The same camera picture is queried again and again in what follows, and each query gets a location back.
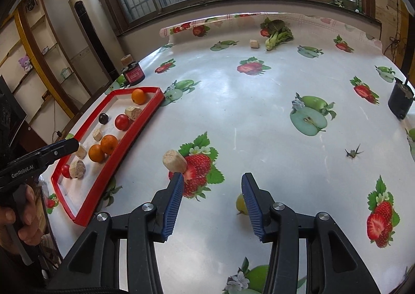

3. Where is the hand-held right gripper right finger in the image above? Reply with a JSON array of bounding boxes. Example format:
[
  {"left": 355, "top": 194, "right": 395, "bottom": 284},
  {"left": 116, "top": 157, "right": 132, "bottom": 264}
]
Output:
[{"left": 241, "top": 172, "right": 381, "bottom": 294}]

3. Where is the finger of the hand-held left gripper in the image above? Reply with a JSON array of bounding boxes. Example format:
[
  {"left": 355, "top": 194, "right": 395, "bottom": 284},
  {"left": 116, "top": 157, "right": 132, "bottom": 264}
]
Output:
[{"left": 35, "top": 138, "right": 80, "bottom": 169}]

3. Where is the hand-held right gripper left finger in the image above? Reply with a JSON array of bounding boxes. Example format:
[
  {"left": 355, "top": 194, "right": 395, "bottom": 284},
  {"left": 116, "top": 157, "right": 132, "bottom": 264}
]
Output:
[{"left": 47, "top": 172, "right": 185, "bottom": 294}]

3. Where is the yellow green fruit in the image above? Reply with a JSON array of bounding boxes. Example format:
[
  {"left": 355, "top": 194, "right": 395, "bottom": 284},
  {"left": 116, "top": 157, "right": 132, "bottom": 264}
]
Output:
[{"left": 235, "top": 193, "right": 250, "bottom": 216}]

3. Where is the large beige porous lump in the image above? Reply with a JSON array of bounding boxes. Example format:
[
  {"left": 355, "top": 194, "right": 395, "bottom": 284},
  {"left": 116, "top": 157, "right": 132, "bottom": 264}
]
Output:
[
  {"left": 125, "top": 105, "right": 142, "bottom": 121},
  {"left": 163, "top": 149, "right": 188, "bottom": 174},
  {"left": 69, "top": 160, "right": 86, "bottom": 180}
]

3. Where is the orange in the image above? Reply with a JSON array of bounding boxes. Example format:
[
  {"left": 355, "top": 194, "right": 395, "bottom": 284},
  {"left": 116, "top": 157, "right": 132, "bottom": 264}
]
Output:
[
  {"left": 100, "top": 135, "right": 119, "bottom": 155},
  {"left": 88, "top": 144, "right": 106, "bottom": 163},
  {"left": 131, "top": 88, "right": 146, "bottom": 105}
]

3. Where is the red rimmed white tray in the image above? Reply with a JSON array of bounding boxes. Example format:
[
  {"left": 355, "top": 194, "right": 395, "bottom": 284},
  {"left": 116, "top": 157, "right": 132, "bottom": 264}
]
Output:
[{"left": 51, "top": 86, "right": 165, "bottom": 227}]

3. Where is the person's left hand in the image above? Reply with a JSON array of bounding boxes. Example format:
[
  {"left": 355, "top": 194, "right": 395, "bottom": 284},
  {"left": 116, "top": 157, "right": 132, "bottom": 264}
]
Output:
[{"left": 0, "top": 185, "right": 45, "bottom": 254}]

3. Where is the fruit print tablecloth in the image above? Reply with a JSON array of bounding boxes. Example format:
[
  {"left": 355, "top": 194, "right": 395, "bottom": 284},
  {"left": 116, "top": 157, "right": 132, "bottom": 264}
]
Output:
[{"left": 39, "top": 12, "right": 415, "bottom": 294}]

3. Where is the black jar with cork lid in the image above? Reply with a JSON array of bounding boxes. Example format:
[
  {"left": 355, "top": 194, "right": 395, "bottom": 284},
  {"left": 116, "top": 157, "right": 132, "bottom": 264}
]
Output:
[{"left": 121, "top": 55, "right": 145, "bottom": 85}]

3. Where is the small green stem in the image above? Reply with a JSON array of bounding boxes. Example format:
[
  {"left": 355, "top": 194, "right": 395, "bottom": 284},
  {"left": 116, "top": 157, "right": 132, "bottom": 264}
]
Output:
[{"left": 344, "top": 143, "right": 364, "bottom": 160}]

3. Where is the beige tower air conditioner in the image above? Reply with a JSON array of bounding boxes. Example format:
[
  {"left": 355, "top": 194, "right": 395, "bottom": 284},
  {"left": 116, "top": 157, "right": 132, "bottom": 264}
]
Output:
[{"left": 68, "top": 0, "right": 128, "bottom": 87}]

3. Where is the green leafy vegetable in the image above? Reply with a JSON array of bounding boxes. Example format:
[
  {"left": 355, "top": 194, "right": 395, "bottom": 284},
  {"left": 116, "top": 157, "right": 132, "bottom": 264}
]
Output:
[{"left": 260, "top": 18, "right": 294, "bottom": 51}]

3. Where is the black pot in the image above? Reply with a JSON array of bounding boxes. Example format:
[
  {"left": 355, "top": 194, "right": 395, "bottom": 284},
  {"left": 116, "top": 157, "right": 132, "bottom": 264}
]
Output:
[{"left": 388, "top": 77, "right": 415, "bottom": 119}]

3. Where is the wooden wall shelf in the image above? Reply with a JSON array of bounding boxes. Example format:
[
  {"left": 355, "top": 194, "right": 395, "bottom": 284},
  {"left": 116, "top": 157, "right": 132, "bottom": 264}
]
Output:
[{"left": 0, "top": 0, "right": 94, "bottom": 119}]

